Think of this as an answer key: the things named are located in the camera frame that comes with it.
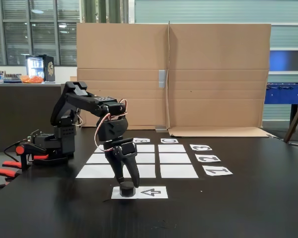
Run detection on dark brown counter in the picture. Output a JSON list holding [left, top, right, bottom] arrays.
[[0, 83, 78, 152]]

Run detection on brown cardboard panel with flap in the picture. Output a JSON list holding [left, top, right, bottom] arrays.
[[166, 21, 275, 138]]

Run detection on grey tape strip on cardboard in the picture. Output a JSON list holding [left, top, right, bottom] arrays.
[[158, 70, 166, 88]]

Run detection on red handled clamp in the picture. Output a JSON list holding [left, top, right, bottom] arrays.
[[0, 160, 22, 180]]

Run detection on blue foosball table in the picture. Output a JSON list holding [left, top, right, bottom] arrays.
[[264, 82, 298, 127]]

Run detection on orange snack bag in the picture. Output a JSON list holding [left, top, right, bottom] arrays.
[[19, 75, 45, 84]]

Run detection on black red table clamp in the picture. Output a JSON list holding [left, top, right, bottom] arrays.
[[14, 141, 50, 172]]

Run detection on row of small bottles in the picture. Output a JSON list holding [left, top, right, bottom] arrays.
[[0, 70, 22, 84]]

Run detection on brown wooden leg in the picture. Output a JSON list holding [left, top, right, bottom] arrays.
[[284, 93, 298, 144]]

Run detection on white arrow paper sheet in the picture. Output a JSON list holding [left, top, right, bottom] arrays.
[[111, 186, 169, 199]]

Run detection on paper sheet number 1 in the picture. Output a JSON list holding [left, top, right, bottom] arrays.
[[202, 166, 233, 177]]

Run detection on black round token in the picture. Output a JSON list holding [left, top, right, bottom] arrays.
[[120, 182, 136, 198]]

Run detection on paper sheet number 2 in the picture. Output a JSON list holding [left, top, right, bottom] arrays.
[[195, 154, 222, 163]]

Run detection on black mini fridge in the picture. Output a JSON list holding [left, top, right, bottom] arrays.
[[25, 55, 56, 82]]

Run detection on paper sheet number 3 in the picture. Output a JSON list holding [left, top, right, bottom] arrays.
[[189, 144, 213, 151]]

